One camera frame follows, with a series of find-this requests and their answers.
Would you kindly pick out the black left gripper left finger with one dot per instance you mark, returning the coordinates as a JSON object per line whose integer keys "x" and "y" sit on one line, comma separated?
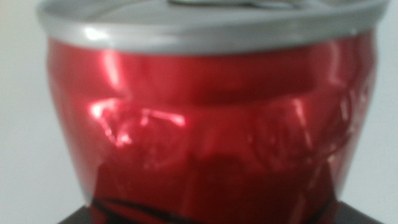
{"x": 81, "y": 217}

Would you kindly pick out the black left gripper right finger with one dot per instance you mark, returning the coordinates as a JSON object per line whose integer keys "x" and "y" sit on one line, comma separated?
{"x": 353, "y": 216}

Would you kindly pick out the red soda can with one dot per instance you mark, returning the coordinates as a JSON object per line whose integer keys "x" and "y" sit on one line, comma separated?
{"x": 211, "y": 130}

